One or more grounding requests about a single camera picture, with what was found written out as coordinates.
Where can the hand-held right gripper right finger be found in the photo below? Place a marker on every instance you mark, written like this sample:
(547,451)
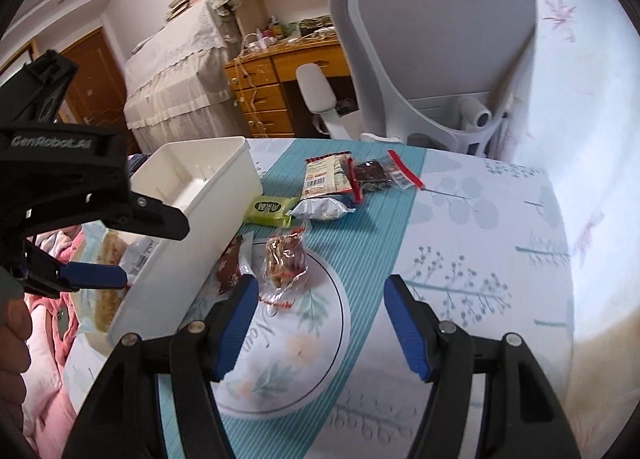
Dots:
(407,329)

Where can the lace cloth covered piano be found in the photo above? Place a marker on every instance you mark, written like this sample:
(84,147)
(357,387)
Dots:
(175,79)

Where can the stack of books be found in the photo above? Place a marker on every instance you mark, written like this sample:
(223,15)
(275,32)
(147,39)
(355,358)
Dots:
(185,4)

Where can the white plastic bin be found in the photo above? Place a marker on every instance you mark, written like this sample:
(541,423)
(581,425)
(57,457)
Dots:
(200,219)

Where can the dark red snack packet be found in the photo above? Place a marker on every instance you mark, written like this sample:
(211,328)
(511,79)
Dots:
(285,259)

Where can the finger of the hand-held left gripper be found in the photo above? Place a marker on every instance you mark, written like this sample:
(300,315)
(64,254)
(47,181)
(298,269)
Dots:
(155,219)
(97,276)

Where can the leaf print curtain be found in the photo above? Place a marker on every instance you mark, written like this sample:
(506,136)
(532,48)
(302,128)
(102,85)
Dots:
(575,89)

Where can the clear red striped packet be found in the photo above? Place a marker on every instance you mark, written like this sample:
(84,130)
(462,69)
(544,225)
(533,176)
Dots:
(402,171)

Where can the brown snack packet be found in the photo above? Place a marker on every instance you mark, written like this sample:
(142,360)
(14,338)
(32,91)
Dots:
(230,269)

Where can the brown wooden door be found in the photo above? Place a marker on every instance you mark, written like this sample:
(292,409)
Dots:
(95,84)

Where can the pale yellow puffed snack bag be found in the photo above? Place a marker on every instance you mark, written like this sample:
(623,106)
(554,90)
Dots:
(107,309)

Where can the person's left hand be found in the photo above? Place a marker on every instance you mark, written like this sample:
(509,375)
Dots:
(12,339)

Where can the wooden desk with drawers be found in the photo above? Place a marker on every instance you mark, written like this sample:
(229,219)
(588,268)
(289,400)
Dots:
(270,94)

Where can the beige barcode snack packet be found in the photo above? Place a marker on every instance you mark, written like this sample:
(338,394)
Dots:
(322,176)

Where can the green snack packet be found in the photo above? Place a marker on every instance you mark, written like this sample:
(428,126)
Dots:
(267,210)

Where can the pink blanket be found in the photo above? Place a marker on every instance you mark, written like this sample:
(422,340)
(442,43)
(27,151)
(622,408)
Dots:
(45,389)

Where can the green phone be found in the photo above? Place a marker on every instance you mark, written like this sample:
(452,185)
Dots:
(62,324)

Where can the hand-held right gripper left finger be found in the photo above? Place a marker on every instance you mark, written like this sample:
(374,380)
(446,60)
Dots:
(235,329)

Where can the silver snack packet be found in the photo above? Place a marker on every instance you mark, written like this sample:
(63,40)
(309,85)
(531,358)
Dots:
(320,209)

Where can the grey office chair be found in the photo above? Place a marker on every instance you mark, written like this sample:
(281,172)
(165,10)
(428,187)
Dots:
(440,29)

